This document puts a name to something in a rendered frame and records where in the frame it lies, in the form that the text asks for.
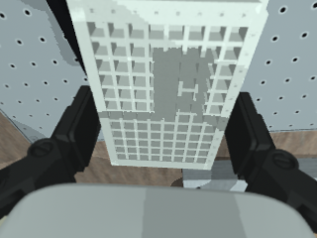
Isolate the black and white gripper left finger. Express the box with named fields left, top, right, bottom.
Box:
left=0, top=85, right=101, bottom=220

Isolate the black rectangular pad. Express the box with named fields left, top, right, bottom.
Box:
left=47, top=0, right=87, bottom=76

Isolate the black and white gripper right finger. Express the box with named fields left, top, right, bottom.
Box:
left=224, top=91, right=317, bottom=234

